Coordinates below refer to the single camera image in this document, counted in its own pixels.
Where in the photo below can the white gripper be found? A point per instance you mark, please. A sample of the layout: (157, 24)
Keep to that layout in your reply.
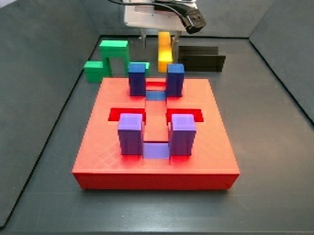
(157, 14)

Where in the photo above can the long yellow rectangular block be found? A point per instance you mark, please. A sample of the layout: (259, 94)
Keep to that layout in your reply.
(165, 51)

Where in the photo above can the red slotted base board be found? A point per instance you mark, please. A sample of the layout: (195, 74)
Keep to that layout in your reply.
(105, 168)

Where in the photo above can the dark blue U-shaped block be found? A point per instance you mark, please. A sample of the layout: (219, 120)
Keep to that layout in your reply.
(175, 82)

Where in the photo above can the green arch-shaped block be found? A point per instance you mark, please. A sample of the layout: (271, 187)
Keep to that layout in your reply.
(113, 49)

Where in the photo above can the purple U-shaped block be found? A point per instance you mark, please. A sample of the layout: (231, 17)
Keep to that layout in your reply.
(183, 134)

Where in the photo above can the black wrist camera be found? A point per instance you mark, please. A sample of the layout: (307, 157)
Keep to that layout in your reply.
(193, 20)

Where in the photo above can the black angled bracket holder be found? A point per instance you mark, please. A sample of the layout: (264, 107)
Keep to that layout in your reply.
(201, 58)

